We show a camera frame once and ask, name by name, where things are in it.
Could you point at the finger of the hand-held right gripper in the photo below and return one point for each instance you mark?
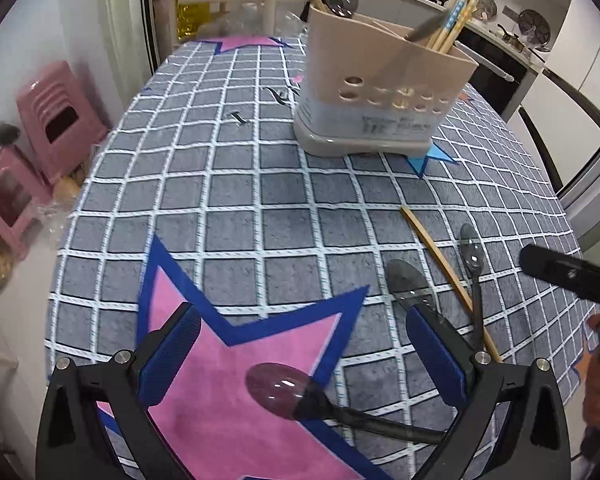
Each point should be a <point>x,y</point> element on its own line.
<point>565,272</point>

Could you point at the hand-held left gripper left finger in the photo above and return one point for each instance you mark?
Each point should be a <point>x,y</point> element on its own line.
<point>172,352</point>

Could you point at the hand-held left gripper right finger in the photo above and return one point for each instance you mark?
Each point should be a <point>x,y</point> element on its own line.
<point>437,355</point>

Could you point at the beige plastic utensil holder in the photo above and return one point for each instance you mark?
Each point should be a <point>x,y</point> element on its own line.
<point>380,85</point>

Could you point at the blue patterned chopstick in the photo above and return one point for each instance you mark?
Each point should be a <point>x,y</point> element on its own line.
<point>456,12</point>

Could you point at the grey checked star tablecloth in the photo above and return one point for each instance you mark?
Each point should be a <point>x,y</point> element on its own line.
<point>280,240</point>

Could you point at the white refrigerator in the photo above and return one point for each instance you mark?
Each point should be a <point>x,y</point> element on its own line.
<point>575,85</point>

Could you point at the black built-in oven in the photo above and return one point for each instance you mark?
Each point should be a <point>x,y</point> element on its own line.
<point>495,67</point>

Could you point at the small pink plastic stool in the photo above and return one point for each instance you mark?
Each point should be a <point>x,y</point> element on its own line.
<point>10,200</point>

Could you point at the small steel saucepan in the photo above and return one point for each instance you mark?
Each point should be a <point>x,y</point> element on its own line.
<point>511,37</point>

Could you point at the tall pink plastic stool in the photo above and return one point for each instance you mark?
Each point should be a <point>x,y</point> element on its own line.
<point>55,105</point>

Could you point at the yellow oil bottle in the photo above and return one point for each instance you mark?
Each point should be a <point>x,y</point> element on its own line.
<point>195,20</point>

